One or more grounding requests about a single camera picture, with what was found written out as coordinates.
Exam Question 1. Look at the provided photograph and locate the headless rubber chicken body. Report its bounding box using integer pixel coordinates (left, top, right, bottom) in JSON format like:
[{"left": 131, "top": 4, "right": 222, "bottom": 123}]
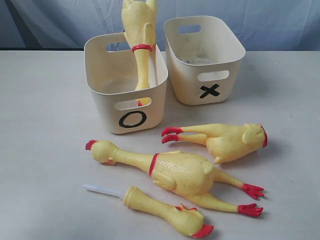
[{"left": 161, "top": 123, "right": 268, "bottom": 164}]

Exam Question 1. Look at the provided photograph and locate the whole rubber chicken face down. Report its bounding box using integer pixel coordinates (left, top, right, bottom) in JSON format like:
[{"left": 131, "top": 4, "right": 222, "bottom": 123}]
[{"left": 85, "top": 139, "right": 264, "bottom": 217}]

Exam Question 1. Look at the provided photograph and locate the cream bin marked X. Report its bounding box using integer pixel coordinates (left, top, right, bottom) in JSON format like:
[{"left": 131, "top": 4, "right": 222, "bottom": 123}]
[{"left": 163, "top": 15, "right": 246, "bottom": 106}]

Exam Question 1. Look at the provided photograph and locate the rubber chicken head with tube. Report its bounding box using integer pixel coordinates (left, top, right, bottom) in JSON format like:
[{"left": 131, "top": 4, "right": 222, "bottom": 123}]
[{"left": 83, "top": 184, "right": 215, "bottom": 239}]

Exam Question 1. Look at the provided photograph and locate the whole rubber chicken beak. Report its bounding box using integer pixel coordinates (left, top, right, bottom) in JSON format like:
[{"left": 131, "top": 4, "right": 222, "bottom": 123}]
[{"left": 121, "top": 0, "right": 158, "bottom": 91}]

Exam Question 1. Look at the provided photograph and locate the grey backdrop curtain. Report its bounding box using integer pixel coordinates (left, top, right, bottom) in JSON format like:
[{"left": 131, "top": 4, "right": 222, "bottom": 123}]
[{"left": 0, "top": 0, "right": 320, "bottom": 51}]

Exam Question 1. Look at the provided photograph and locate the cream bin marked O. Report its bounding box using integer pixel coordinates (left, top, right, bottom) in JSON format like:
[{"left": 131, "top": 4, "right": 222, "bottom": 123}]
[{"left": 84, "top": 32, "right": 168, "bottom": 134}]

